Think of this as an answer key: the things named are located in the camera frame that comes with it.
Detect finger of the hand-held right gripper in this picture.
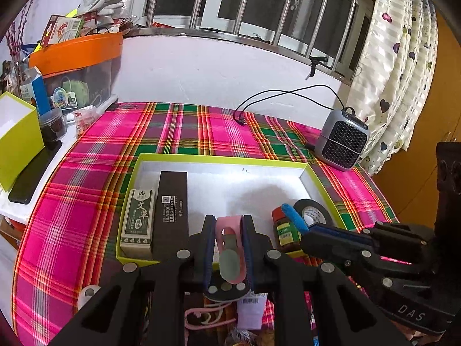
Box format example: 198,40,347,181
282,203,437,264
301,231,434,299

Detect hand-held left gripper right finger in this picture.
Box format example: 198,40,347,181
242,214,413,346

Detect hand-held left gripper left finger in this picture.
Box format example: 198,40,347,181
48,214,217,346

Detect pink holder grey oval pad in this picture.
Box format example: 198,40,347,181
215,215,248,285

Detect long dark brown box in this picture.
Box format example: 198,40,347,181
151,171,190,260

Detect yellow-green cardboard tray box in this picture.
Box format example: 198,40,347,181
115,153,348,265

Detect green and white box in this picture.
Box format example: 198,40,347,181
120,188,158,260

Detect grey desktop fan heater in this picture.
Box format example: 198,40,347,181
315,107,371,172

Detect brown bottle green label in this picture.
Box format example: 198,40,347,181
272,206,303,253

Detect black tape roll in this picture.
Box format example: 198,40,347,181
292,199,335,228

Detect wooden cabinet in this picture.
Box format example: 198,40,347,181
371,18,461,224

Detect white barcode packet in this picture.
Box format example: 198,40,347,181
236,292,270,330

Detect pink curved hook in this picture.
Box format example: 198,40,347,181
184,301,236,332

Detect white face figurine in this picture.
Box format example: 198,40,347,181
77,285,102,311

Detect pink green plaid tablecloth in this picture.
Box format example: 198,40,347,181
12,101,400,346

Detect heart print curtain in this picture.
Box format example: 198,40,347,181
347,0,438,174

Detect black clip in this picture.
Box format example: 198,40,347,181
306,56,328,79

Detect dark plastic jar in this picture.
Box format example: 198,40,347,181
39,107,68,145

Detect round blue white sticker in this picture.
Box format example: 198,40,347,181
54,87,78,109

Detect small lime green box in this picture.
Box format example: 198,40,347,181
0,92,46,191

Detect blue and white carton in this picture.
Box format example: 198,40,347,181
20,67,51,116

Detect clear storage bin orange lid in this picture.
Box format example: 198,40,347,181
28,32,124,110

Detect white gloves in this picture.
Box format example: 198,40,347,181
74,0,126,17

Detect pink flower branches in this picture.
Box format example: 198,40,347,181
5,0,35,62

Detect black cable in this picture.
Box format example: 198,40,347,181
232,84,355,125

